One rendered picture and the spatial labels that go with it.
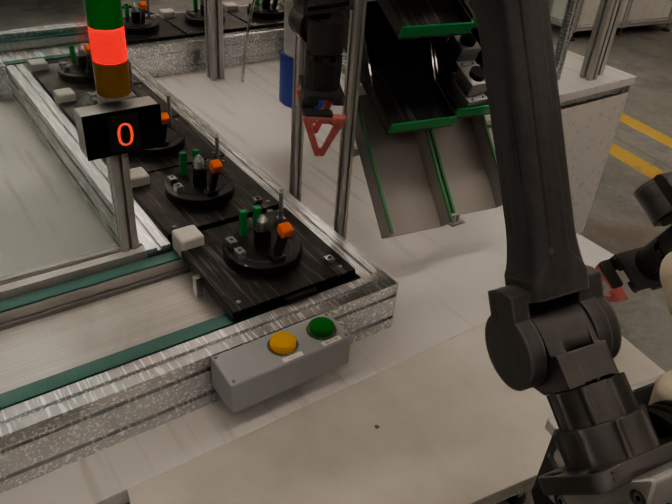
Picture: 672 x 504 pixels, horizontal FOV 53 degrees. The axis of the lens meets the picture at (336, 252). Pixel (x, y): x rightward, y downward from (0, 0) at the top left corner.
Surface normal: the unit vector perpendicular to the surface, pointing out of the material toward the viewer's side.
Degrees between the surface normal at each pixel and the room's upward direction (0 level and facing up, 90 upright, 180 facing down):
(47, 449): 90
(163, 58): 90
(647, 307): 0
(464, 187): 45
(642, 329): 0
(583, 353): 38
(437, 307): 0
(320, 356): 90
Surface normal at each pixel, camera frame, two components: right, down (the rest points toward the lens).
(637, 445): 0.14, -0.29
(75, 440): 0.57, 0.50
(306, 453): 0.07, -0.82
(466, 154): 0.34, -0.20
